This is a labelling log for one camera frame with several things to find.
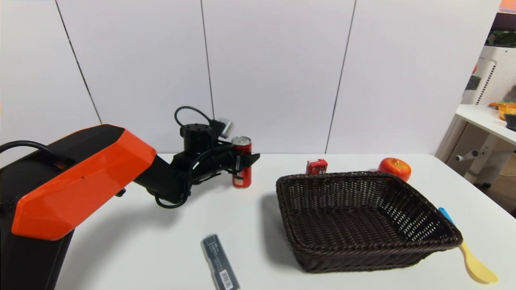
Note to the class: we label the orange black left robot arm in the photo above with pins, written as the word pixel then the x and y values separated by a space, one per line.
pixel 80 181

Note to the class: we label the white pegboard stand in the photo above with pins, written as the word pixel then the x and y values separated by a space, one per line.
pixel 496 80

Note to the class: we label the dark grey barcode pack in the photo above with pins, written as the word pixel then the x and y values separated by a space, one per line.
pixel 217 257

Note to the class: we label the small black item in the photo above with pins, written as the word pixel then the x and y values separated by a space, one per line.
pixel 511 122

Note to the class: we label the white side table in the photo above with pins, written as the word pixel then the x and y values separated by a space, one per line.
pixel 483 119

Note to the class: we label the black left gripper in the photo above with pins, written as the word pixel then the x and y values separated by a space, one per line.
pixel 238 163

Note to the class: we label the small red box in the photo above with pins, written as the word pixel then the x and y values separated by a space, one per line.
pixel 316 166

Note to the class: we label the brown woven wicker basket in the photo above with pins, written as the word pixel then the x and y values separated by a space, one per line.
pixel 363 257

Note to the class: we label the red soda can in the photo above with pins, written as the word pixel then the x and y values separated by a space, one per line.
pixel 243 147

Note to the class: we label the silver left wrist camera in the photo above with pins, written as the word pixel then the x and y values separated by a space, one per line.
pixel 226 127

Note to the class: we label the orange item pile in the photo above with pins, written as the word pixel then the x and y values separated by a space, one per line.
pixel 507 109

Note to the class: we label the red apple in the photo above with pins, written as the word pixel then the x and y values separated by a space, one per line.
pixel 397 168

